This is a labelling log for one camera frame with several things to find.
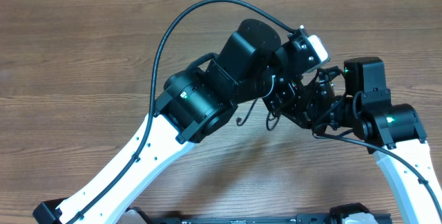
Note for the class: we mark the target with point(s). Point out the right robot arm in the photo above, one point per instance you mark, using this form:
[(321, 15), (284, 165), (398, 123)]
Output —
[(353, 104)]

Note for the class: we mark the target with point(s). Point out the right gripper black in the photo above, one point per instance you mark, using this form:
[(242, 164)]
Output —
[(324, 98)]

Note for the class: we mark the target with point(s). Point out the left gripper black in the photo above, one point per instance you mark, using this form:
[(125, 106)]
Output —
[(288, 101)]

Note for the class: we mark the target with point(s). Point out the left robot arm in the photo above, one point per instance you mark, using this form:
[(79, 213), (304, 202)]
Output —
[(185, 113)]

